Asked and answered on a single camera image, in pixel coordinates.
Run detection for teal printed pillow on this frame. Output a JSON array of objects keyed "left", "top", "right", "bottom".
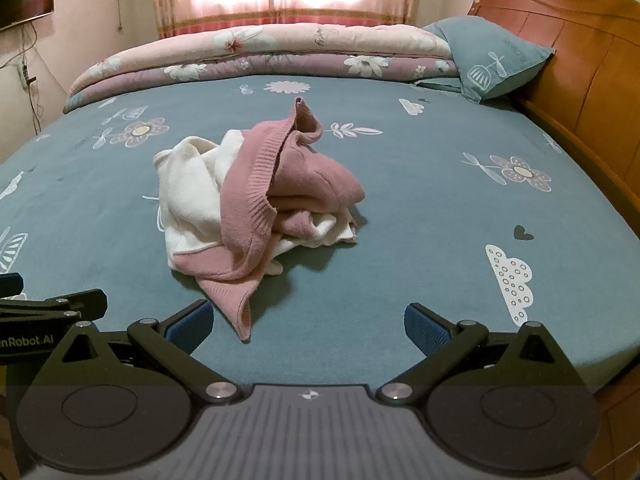
[{"left": 410, "top": 16, "right": 556, "bottom": 106}]

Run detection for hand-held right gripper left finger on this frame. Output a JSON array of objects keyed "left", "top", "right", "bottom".
[{"left": 47, "top": 300, "right": 240, "bottom": 406}]

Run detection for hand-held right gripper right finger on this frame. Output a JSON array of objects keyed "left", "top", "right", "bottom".
[{"left": 376, "top": 302, "right": 576, "bottom": 406}]

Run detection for pink and white knit sweater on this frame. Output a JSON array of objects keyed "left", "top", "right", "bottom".
[{"left": 152, "top": 96, "right": 366, "bottom": 342}]

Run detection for pink patterned window curtain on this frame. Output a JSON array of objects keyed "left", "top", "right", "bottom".
[{"left": 147, "top": 0, "right": 423, "bottom": 41}]

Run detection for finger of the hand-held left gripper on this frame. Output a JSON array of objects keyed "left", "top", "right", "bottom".
[
  {"left": 0, "top": 288, "right": 108, "bottom": 332},
  {"left": 0, "top": 272, "right": 25, "bottom": 301}
]

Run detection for wooden bed headboard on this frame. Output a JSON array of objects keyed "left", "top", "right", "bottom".
[{"left": 467, "top": 0, "right": 640, "bottom": 241}]

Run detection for dark wall power cables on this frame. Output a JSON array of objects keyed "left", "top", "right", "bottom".
[{"left": 0, "top": 22, "right": 51, "bottom": 136}]

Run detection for bed with teal printed sheet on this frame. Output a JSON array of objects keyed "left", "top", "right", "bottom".
[{"left": 0, "top": 75, "right": 640, "bottom": 396}]

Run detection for folded floral quilt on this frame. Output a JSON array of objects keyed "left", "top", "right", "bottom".
[{"left": 62, "top": 22, "right": 463, "bottom": 113}]

